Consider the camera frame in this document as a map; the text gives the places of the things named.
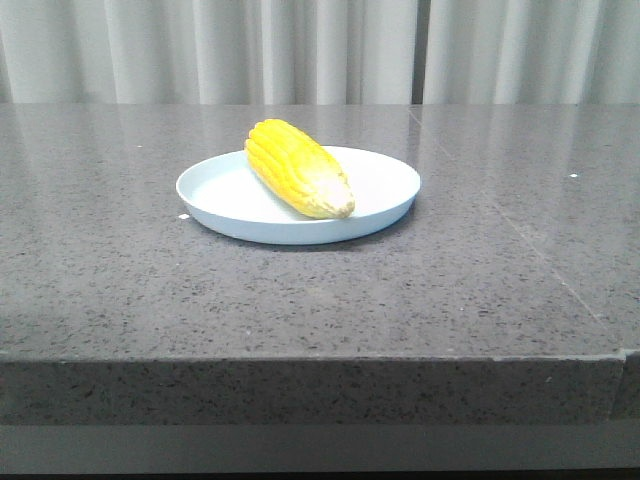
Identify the white pleated curtain left panel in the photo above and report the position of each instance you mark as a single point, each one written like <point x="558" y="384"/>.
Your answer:
<point x="210" y="52"/>

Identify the light blue round plate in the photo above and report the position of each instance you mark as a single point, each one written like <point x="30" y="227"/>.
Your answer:
<point x="354" y="193"/>

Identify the yellow corn cob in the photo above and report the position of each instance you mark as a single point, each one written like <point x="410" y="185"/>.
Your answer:
<point x="298" y="170"/>

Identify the white pleated curtain panel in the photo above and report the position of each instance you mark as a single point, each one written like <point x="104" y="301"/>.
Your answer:
<point x="210" y="52"/>
<point x="532" y="52"/>

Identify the white pleated curtain right panel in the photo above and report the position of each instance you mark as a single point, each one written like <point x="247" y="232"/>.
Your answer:
<point x="532" y="52"/>

